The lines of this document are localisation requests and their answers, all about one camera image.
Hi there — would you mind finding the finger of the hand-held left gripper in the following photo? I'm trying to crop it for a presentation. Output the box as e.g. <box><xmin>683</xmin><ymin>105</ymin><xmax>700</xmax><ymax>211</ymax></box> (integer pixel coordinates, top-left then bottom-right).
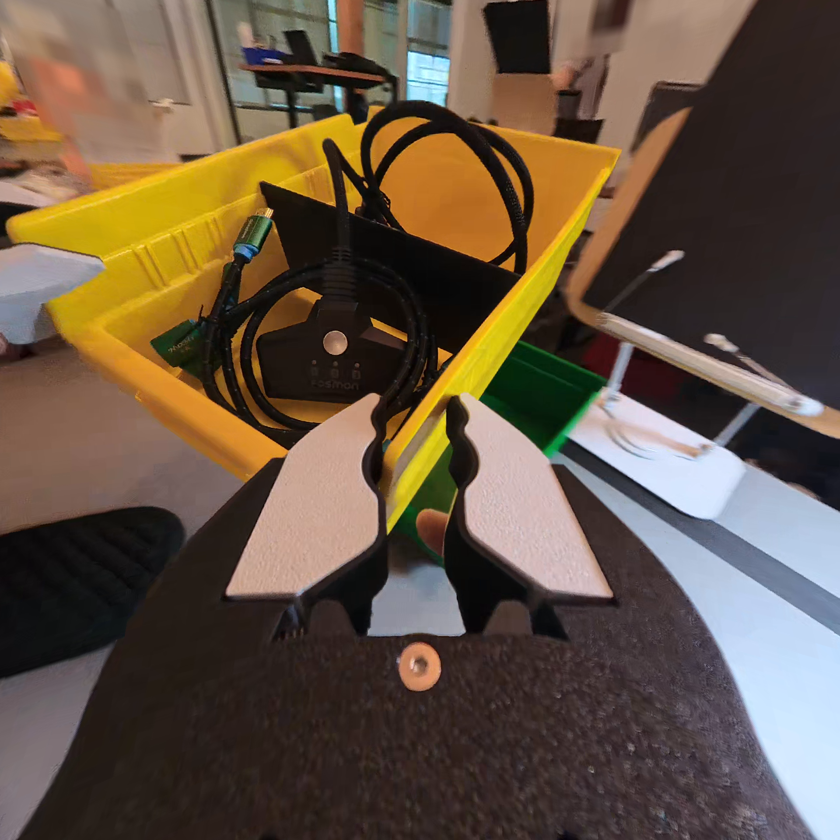
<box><xmin>0</xmin><ymin>243</ymin><xmax>107</xmax><ymax>347</ymax></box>

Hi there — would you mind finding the black cushion pad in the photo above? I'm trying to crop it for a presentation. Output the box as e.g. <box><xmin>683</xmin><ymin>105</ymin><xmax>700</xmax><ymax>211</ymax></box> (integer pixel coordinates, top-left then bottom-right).
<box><xmin>0</xmin><ymin>505</ymin><xmax>186</xmax><ymax>680</ymax></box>

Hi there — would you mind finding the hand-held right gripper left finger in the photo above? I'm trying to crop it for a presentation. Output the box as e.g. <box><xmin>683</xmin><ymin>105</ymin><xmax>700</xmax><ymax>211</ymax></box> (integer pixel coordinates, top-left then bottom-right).
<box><xmin>225</xmin><ymin>392</ymin><xmax>389</xmax><ymax>599</ymax></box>

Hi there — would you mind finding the yellow plastic bin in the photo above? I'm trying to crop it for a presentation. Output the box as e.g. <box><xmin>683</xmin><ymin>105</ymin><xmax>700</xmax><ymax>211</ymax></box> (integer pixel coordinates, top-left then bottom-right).
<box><xmin>6</xmin><ymin>108</ymin><xmax>621</xmax><ymax>532</ymax></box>

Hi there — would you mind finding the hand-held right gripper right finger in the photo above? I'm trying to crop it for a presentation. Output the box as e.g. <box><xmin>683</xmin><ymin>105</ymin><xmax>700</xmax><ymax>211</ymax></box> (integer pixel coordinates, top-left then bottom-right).
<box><xmin>446</xmin><ymin>390</ymin><xmax>616</xmax><ymax>601</ymax></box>

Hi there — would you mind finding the black bin divider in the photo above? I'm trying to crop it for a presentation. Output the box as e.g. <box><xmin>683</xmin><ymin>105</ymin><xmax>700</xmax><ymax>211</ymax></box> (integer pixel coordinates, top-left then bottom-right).
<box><xmin>259</xmin><ymin>179</ymin><xmax>525</xmax><ymax>359</ymax></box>

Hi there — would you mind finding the black wood-rimmed board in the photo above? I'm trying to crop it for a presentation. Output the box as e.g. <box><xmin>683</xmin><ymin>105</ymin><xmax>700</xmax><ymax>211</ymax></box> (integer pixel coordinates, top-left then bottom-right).
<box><xmin>564</xmin><ymin>0</ymin><xmax>840</xmax><ymax>440</ymax></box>
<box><xmin>483</xmin><ymin>0</ymin><xmax>558</xmax><ymax>136</ymax></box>

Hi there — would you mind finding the wooden top office desk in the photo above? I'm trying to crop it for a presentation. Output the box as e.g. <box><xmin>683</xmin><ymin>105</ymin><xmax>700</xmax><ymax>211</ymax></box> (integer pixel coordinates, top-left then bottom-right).
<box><xmin>239</xmin><ymin>63</ymin><xmax>399</xmax><ymax>128</ymax></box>

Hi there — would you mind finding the black braided cable silver plug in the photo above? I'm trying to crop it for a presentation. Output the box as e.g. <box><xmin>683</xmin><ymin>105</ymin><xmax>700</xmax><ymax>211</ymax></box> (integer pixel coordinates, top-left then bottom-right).
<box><xmin>320</xmin><ymin>101</ymin><xmax>537</xmax><ymax>316</ymax></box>

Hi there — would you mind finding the green plug hdmi cable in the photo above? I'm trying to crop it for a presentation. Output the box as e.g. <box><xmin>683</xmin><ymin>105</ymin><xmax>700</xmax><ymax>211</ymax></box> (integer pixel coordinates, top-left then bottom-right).
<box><xmin>150</xmin><ymin>207</ymin><xmax>440</xmax><ymax>450</ymax></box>

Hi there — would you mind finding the person's right hand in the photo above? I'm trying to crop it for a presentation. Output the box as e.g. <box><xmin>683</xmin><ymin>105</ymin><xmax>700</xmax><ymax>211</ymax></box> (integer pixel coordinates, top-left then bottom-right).
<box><xmin>414</xmin><ymin>507</ymin><xmax>452</xmax><ymax>560</ymax></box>

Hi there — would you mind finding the green plastic bin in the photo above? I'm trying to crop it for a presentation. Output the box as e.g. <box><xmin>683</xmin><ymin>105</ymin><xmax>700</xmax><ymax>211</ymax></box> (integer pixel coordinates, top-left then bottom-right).
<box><xmin>395</xmin><ymin>341</ymin><xmax>608</xmax><ymax>566</ymax></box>

